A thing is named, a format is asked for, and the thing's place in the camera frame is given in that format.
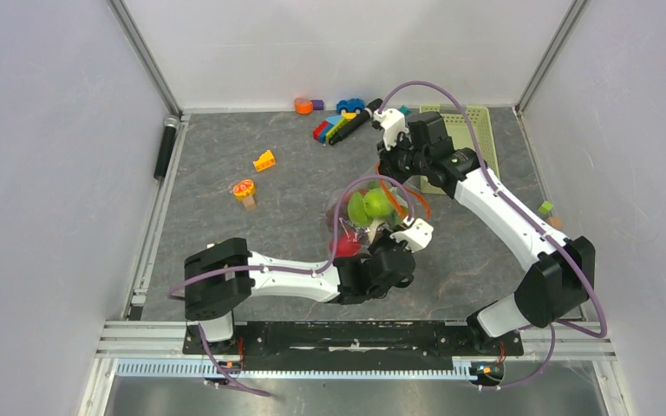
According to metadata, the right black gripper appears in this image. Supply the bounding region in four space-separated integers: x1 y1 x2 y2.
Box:
376 131 429 187

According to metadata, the red apple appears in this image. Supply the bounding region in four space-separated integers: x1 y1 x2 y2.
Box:
329 234 362 257

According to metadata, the green apple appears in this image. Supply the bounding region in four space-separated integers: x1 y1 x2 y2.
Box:
363 188 395 218

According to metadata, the clear zip bag orange zipper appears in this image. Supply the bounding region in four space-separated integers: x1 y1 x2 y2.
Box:
323 174 434 258

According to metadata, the light green fruit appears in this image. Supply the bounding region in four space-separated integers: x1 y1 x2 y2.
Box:
347 192 372 228

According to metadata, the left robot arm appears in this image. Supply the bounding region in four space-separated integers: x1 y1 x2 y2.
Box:
168 237 415 354

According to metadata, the green plastic basket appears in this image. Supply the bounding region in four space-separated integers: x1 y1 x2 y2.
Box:
420 104 500 179

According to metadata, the black microphone on table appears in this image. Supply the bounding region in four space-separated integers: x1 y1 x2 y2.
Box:
329 98 383 146

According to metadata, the blue toy car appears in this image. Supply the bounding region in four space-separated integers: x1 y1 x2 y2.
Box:
336 98 366 114

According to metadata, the coloured block stack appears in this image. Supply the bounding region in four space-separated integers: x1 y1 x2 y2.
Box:
312 113 356 144

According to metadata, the purple block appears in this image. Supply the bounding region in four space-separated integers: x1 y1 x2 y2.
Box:
311 99 325 111

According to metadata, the orange toy brick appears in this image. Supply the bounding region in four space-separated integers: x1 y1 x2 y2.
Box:
252 149 277 172

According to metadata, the green cube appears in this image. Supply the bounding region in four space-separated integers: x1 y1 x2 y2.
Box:
539 200 554 215

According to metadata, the wooden cube left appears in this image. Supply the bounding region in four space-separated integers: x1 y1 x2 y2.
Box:
241 196 257 211

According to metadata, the wooden cube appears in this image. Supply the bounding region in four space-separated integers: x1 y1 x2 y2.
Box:
546 216 565 231
241 196 257 211

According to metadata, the wooden cube right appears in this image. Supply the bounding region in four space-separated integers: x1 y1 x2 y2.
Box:
546 216 565 231

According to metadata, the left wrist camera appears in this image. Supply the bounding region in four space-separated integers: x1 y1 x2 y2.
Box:
390 218 434 253

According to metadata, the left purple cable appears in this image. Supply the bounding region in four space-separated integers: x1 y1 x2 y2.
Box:
166 174 417 399

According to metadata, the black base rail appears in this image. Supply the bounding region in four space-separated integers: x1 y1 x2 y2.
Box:
209 321 524 371

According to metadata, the black microphone at wall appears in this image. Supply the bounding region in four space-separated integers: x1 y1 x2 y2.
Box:
153 115 180 181

